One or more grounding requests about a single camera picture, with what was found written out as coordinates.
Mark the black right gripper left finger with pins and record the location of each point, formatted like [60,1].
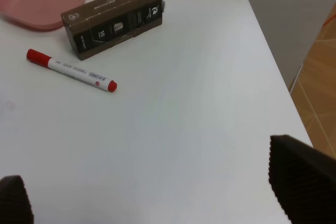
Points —
[15,204]

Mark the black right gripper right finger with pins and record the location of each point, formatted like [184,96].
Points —
[303,180]

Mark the orange cardboard box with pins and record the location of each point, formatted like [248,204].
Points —
[313,91]

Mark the red white marker pen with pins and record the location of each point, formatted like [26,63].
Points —
[77,73]

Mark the brown coffee capsule box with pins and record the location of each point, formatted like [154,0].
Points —
[102,24]

